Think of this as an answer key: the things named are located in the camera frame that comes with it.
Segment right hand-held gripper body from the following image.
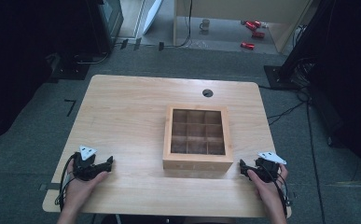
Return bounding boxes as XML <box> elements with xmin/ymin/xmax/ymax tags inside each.
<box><xmin>246</xmin><ymin>150</ymin><xmax>288</xmax><ymax>184</ymax></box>

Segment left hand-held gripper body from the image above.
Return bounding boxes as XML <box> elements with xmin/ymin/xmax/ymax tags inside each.
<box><xmin>72</xmin><ymin>145</ymin><xmax>109</xmax><ymax>182</ymax></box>

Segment wooden compartment box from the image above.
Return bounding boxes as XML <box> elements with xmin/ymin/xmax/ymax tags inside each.
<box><xmin>162</xmin><ymin>105</ymin><xmax>234</xmax><ymax>173</ymax></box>

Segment person's right hand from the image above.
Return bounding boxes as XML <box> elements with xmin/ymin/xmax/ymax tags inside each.
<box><xmin>246</xmin><ymin>163</ymin><xmax>289</xmax><ymax>207</ymax></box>

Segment person's left hand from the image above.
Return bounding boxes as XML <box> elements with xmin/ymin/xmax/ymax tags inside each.
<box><xmin>63</xmin><ymin>159</ymin><xmax>110</xmax><ymax>213</ymax></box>

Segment grey tape strip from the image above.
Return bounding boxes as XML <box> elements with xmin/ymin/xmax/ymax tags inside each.
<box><xmin>38</xmin><ymin>183</ymin><xmax>61</xmax><ymax>191</ymax></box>

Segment black monitor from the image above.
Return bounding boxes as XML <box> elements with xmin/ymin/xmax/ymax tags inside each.
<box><xmin>86</xmin><ymin>0</ymin><xmax>125</xmax><ymax>56</ymax></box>

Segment grey mug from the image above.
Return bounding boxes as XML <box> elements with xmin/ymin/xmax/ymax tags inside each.
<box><xmin>199</xmin><ymin>18</ymin><xmax>211</xmax><ymax>32</ymax></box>

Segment white panel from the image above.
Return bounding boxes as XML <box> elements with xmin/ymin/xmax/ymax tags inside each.
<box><xmin>142</xmin><ymin>0</ymin><xmax>164</xmax><ymax>35</ymax></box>

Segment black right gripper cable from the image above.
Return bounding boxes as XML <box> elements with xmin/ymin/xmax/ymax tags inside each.
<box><xmin>258</xmin><ymin>159</ymin><xmax>292</xmax><ymax>218</ymax></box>

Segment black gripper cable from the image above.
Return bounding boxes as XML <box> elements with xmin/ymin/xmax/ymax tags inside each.
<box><xmin>54</xmin><ymin>152</ymin><xmax>77</xmax><ymax>213</ymax></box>
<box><xmin>258</xmin><ymin>159</ymin><xmax>292</xmax><ymax>218</ymax></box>

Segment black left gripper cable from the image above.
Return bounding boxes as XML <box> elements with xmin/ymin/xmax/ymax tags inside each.
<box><xmin>54</xmin><ymin>152</ymin><xmax>77</xmax><ymax>213</ymax></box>

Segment black floor cables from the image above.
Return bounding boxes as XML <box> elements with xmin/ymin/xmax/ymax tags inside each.
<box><xmin>257</xmin><ymin>55</ymin><xmax>326</xmax><ymax>224</ymax></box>

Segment black stand base plate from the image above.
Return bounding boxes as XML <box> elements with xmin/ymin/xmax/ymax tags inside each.
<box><xmin>263</xmin><ymin>64</ymin><xmax>312</xmax><ymax>91</ymax></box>
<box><xmin>46</xmin><ymin>51</ymin><xmax>91</xmax><ymax>82</ymax></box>

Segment black hanging cable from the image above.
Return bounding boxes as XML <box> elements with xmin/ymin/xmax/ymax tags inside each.
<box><xmin>162</xmin><ymin>0</ymin><xmax>194</xmax><ymax>49</ymax></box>

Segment light wooden furniture frame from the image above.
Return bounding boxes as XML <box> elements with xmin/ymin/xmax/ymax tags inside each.
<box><xmin>173</xmin><ymin>0</ymin><xmax>313</xmax><ymax>54</ymax></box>

